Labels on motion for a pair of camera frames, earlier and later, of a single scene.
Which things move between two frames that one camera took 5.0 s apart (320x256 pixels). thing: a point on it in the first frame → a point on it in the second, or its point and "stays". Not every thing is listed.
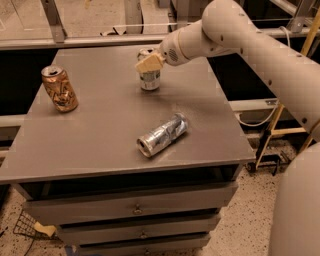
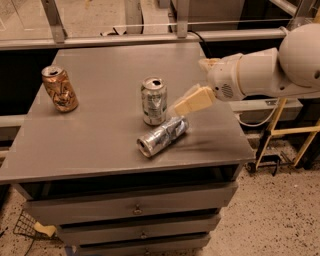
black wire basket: x=25 y=225 stays
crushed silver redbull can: x=162 y=135 stays
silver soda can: x=150 y=80 → x=154 y=96
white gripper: x=169 y=50 → x=222 y=81
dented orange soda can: x=60 y=88 stays
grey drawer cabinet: x=127 y=162 stays
